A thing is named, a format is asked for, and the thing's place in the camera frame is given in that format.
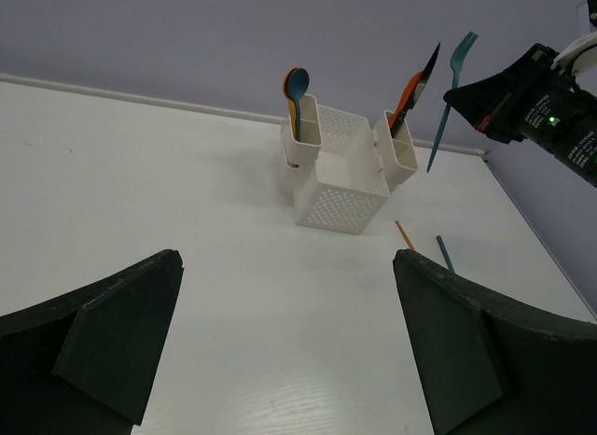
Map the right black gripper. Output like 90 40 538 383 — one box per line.
443 43 596 186

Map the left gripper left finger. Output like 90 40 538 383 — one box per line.
1 249 183 434

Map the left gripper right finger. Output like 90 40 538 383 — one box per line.
393 249 596 434

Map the teal plastic fork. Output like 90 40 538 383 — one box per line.
425 31 480 174

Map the black handled steel knife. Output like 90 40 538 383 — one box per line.
389 43 441 138

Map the orange plastic knife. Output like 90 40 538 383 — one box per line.
388 71 423 127

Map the long teal chopstick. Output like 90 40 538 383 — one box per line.
436 235 455 273

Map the long orange chopstick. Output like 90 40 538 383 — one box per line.
395 220 416 251

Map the white utensil caddy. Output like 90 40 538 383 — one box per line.
280 94 418 235

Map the blue spoon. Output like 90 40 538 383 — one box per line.
291 67 310 142

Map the orange spoon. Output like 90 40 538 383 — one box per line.
283 67 298 137

